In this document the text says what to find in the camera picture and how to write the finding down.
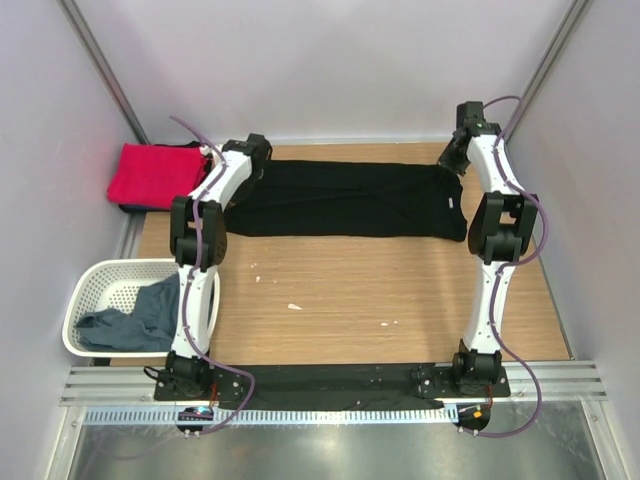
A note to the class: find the left aluminium corner post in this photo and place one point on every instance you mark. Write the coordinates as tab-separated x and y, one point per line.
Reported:
92	48

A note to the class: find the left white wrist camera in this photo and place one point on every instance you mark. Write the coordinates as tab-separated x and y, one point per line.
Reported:
205	151

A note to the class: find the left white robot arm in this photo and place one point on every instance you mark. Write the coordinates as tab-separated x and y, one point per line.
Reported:
198	242

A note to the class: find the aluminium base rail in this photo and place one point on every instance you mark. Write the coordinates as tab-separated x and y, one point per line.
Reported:
559	381

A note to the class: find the folded black t shirt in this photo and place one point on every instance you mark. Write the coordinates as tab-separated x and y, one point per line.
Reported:
150	207

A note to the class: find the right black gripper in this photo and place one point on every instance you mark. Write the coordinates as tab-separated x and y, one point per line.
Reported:
446	161

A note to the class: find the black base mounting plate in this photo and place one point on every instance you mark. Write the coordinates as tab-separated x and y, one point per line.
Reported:
332	388

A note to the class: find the grey blue t shirt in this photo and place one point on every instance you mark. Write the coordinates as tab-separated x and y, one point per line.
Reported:
150	327

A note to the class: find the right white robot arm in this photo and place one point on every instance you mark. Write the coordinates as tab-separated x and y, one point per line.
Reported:
499	237

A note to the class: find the slotted grey cable duct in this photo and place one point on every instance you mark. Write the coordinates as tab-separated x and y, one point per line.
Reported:
183	416

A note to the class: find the white laundry basket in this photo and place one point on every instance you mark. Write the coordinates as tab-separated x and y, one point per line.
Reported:
115	284

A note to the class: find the right aluminium corner post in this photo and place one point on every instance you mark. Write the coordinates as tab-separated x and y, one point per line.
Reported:
559	41

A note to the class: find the aluminium corner post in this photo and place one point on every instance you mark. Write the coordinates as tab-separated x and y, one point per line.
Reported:
92	48
559	41

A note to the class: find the black t shirt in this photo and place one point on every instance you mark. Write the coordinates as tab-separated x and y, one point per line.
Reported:
150	207
324	198

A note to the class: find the folded red t shirt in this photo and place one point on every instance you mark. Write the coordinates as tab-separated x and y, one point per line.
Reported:
155	175

